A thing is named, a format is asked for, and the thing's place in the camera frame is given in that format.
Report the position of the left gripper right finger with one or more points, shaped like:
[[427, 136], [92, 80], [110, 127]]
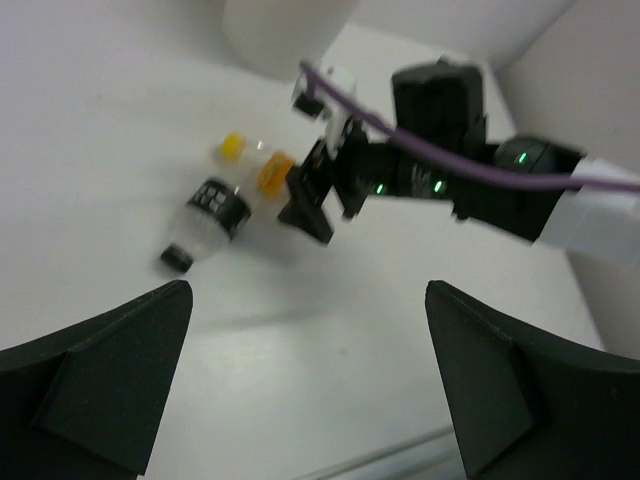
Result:
[[528, 404]]

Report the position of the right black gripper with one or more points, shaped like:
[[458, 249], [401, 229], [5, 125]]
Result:
[[362, 168]]

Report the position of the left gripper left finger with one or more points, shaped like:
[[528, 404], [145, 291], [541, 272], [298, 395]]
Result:
[[86, 402]]

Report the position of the clear bottle with yellow cap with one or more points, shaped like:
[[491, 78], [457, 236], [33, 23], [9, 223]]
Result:
[[256, 170]]

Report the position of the clear bottle black label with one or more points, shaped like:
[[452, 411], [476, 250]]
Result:
[[206, 223]]

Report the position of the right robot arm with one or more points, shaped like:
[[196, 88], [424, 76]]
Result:
[[438, 150]]

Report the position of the white bin with black rim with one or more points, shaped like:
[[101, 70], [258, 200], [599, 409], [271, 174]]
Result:
[[272, 37]]

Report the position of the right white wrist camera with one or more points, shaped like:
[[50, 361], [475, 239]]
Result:
[[312, 99]]

